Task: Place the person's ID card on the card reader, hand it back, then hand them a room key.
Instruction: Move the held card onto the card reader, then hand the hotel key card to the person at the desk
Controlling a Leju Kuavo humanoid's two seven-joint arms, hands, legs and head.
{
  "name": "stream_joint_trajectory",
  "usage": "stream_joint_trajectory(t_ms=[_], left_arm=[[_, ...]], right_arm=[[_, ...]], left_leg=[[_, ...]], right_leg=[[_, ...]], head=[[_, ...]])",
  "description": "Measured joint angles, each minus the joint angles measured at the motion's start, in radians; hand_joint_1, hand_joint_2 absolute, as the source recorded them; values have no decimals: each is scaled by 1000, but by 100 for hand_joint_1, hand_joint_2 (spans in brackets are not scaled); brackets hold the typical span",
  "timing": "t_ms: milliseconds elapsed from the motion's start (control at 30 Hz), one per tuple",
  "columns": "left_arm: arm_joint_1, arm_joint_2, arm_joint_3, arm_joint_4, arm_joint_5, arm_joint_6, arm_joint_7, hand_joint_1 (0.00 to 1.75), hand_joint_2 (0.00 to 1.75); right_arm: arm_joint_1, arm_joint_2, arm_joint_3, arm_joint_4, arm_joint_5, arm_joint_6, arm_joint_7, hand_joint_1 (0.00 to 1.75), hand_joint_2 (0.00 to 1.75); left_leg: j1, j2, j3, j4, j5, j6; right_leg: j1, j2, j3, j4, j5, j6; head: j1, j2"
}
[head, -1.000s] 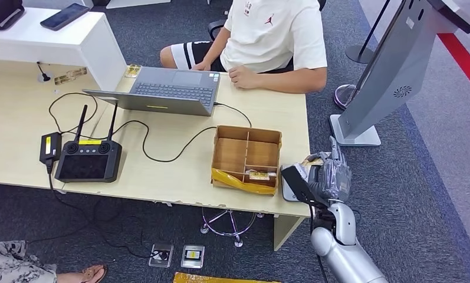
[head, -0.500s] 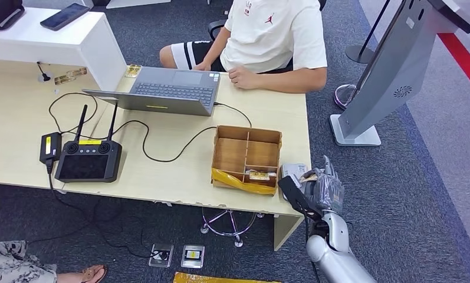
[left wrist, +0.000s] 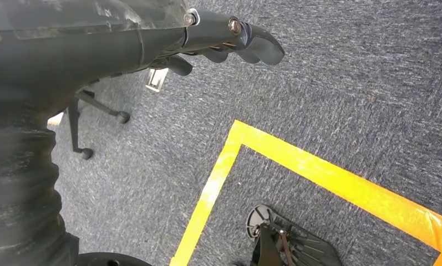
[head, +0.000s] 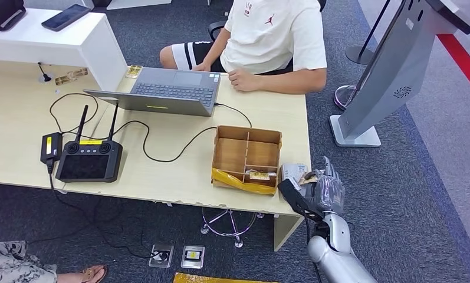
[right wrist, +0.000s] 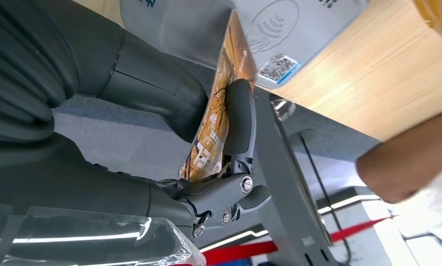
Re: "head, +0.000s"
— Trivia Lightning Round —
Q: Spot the black mains cable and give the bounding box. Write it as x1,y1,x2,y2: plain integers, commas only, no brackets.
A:
25,162,161,259

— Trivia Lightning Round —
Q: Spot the white card reader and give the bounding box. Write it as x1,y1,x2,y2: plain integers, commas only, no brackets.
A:
280,163,310,187

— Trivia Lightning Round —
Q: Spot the thin black looped cable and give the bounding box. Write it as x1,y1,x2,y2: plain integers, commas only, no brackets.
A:
49,92,100,136

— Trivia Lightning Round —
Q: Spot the beige wooden desk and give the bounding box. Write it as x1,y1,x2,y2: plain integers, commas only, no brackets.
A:
0,58,316,253

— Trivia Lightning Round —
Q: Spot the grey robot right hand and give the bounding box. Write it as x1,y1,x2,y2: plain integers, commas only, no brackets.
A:
299,156,346,216

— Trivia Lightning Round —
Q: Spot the black power adapter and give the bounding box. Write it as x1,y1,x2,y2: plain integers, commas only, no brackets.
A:
40,131,64,165

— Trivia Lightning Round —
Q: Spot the white raised counter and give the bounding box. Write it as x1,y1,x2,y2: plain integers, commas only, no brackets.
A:
0,8,129,91

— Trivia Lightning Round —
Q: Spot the gold patterned ID card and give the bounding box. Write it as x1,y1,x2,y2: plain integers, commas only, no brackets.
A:
297,171,321,187

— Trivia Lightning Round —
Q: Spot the black stanchion pole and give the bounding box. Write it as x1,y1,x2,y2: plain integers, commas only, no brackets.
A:
344,0,392,65

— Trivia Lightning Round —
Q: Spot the black smartphone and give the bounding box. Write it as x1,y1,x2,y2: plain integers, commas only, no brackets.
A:
41,4,91,32

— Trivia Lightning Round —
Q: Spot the black bag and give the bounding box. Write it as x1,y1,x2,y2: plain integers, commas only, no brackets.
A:
0,0,27,37

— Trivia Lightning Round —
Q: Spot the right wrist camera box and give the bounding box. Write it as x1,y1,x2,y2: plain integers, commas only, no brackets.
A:
277,179,326,223

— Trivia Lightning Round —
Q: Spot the wooden divided box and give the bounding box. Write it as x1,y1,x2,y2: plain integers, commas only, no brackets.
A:
211,124,283,196

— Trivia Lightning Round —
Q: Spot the grey laptop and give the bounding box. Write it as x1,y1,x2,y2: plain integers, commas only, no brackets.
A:
83,66,221,117

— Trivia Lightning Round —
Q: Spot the person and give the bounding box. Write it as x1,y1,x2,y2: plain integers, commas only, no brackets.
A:
159,0,328,96
0,240,109,283

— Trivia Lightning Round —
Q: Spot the white furniture panel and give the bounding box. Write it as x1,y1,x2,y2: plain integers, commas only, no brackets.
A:
106,0,172,10

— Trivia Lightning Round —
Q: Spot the round chrome floor base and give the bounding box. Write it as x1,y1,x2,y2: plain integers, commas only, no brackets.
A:
333,84,363,111

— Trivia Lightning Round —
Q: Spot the stool base with casters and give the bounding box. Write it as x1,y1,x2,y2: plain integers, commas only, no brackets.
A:
200,208,265,249

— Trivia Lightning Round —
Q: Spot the metal floor socket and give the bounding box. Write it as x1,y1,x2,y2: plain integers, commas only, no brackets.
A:
180,245,205,269
149,243,175,269

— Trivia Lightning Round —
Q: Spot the yellow floor tape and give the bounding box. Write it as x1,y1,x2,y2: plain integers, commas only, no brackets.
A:
173,272,282,283

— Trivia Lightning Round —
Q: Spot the black remote controller with antennas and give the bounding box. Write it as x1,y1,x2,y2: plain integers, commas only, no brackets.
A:
55,102,123,183

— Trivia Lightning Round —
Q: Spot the person's left hand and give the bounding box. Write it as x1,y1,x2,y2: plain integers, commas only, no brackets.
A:
228,69,262,93

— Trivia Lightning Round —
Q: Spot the gold patterned card strip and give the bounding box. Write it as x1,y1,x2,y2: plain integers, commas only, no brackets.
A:
54,67,89,86

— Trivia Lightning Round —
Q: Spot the grey kiosk stand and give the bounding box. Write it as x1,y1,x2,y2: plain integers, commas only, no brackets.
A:
329,0,470,148

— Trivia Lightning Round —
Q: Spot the black laptop power cable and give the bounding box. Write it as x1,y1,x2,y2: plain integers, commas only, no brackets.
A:
61,102,254,163

